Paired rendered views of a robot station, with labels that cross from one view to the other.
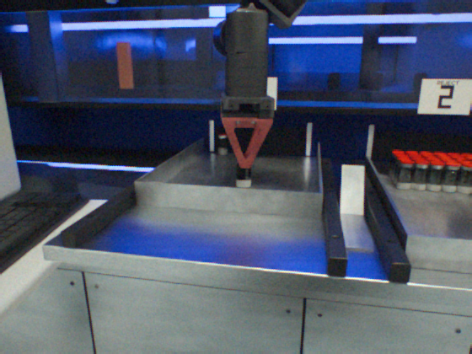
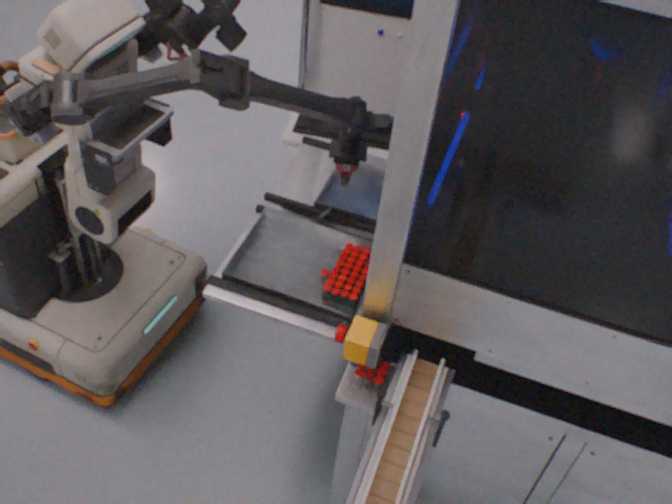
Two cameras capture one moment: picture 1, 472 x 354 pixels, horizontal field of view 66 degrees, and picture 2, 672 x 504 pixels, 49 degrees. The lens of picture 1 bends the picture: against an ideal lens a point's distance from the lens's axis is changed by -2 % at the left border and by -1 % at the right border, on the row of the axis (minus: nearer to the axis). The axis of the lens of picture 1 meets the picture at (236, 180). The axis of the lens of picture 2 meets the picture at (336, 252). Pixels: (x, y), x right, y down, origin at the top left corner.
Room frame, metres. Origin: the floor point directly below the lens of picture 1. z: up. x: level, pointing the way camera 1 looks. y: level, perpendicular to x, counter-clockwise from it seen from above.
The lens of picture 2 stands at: (0.62, -1.59, 2.25)
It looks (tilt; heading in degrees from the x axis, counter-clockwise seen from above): 46 degrees down; 94
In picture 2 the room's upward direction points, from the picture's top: 7 degrees clockwise
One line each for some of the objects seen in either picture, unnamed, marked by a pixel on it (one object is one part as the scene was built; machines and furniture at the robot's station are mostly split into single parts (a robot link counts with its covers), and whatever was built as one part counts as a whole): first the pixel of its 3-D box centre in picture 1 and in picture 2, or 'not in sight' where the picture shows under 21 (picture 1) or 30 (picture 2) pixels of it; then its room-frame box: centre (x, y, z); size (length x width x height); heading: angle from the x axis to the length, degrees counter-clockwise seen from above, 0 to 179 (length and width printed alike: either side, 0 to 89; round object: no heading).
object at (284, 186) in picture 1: (245, 167); (386, 194); (0.64, -0.02, 0.90); 0.34 x 0.26 x 0.04; 169
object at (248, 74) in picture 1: (246, 82); (349, 144); (0.52, -0.01, 1.05); 0.10 x 0.07 x 0.07; 4
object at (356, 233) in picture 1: (356, 202); (305, 210); (0.43, -0.15, 0.91); 0.14 x 0.03 x 0.06; 168
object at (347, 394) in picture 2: not in sight; (373, 385); (0.68, -0.64, 0.87); 0.14 x 0.13 x 0.02; 169
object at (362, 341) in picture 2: not in sight; (363, 341); (0.64, -0.62, 1.00); 0.08 x 0.07 x 0.07; 169
